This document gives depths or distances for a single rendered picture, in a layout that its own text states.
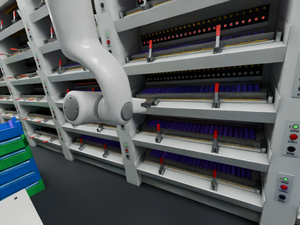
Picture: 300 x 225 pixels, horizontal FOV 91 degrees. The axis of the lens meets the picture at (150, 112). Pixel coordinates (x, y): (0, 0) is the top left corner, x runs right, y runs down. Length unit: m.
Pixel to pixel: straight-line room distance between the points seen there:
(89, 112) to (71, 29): 0.17
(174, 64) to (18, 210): 0.70
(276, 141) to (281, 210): 0.28
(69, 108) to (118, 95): 0.13
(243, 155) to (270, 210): 0.23
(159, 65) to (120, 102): 0.35
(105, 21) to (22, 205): 0.76
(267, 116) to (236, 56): 0.22
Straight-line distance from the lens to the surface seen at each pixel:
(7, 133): 1.14
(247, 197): 0.82
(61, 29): 0.39
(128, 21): 0.74
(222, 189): 0.82
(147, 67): 0.68
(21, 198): 0.69
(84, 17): 0.39
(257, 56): 0.58
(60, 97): 1.34
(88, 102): 0.37
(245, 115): 0.61
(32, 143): 2.09
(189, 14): 0.83
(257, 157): 0.70
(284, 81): 0.59
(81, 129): 1.17
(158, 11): 0.67
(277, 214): 0.83
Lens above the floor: 0.69
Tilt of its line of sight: 17 degrees down
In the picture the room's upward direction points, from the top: 6 degrees counter-clockwise
